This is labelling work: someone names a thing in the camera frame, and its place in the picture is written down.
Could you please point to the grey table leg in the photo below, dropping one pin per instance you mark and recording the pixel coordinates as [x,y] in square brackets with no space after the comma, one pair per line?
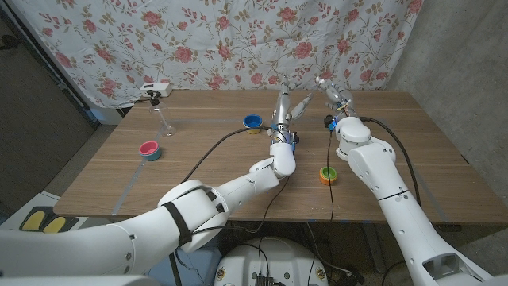
[373,246]

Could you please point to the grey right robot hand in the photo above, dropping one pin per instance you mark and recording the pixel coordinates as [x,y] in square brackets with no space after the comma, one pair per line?
[341,101]

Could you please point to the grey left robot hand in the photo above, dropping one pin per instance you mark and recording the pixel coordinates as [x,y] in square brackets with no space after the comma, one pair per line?
[283,115]

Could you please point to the blue plastic cup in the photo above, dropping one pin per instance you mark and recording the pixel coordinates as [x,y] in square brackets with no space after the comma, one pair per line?
[252,120]

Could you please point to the black slipper yellow insole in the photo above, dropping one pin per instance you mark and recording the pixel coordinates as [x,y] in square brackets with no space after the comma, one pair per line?
[55,225]
[33,220]

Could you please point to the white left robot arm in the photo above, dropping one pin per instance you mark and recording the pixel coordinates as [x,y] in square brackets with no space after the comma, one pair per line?
[119,242]

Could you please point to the black power adapter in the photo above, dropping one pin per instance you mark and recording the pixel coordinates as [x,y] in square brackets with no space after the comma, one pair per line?
[351,278]

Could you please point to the green plastic cup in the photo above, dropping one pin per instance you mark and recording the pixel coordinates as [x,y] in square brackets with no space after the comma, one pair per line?
[328,172]

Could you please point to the white power strip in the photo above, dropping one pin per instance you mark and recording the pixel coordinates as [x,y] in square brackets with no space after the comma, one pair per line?
[158,89]

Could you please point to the teal plastic cup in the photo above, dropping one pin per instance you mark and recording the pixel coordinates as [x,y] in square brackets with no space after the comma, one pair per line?
[154,157]

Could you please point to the pink plastic cup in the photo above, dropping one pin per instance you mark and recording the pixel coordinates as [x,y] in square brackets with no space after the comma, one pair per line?
[148,147]

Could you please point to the black plug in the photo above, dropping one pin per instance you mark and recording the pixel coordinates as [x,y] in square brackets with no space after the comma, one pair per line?
[153,97]

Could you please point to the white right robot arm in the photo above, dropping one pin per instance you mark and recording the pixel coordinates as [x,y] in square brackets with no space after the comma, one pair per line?
[385,190]

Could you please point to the yellow plastic cup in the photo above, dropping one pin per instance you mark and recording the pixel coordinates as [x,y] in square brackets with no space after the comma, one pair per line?
[252,131]

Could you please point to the orange plastic cup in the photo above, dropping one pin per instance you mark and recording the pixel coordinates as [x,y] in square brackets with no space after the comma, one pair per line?
[328,182]

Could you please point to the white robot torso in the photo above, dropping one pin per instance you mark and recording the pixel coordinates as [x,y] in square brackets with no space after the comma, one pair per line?
[285,258]

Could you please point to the floral print backdrop cloth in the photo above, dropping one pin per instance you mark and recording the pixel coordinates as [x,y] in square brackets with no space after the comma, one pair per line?
[238,39]

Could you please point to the white floor mat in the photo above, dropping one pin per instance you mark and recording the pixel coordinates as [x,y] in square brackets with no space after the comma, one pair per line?
[51,200]

